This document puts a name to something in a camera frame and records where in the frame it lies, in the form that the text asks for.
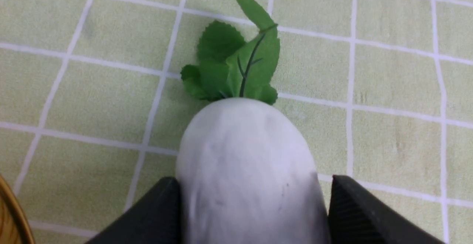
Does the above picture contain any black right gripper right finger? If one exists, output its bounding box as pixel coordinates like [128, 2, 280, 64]
[328, 175, 442, 244]

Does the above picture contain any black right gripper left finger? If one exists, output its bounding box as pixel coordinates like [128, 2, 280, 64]
[87, 177, 182, 244]

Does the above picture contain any white toy radish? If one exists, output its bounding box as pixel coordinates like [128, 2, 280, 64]
[176, 0, 332, 244]

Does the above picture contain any amber plastic plate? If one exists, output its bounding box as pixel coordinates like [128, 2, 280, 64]
[0, 176, 35, 244]

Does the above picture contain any green checkered tablecloth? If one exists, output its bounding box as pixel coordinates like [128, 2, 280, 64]
[0, 0, 473, 244]

